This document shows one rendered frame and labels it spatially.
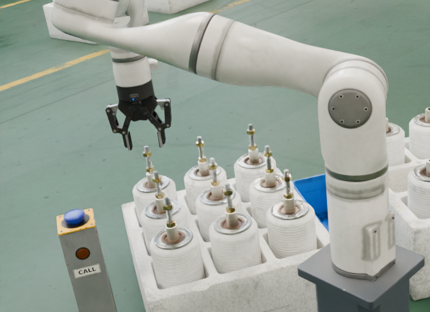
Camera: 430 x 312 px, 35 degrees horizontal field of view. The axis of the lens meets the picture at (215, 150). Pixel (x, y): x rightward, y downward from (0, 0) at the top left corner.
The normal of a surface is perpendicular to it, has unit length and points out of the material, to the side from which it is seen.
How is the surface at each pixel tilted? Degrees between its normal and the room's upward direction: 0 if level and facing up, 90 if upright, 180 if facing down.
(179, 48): 88
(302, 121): 0
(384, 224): 90
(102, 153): 0
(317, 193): 90
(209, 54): 81
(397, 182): 90
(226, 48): 65
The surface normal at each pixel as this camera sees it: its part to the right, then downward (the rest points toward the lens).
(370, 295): -0.13, -0.89
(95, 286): 0.25, 0.40
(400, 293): 0.68, 0.24
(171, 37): -0.29, -0.06
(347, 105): -0.32, 0.48
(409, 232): -0.97, 0.20
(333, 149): -0.55, 0.44
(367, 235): -0.72, 0.38
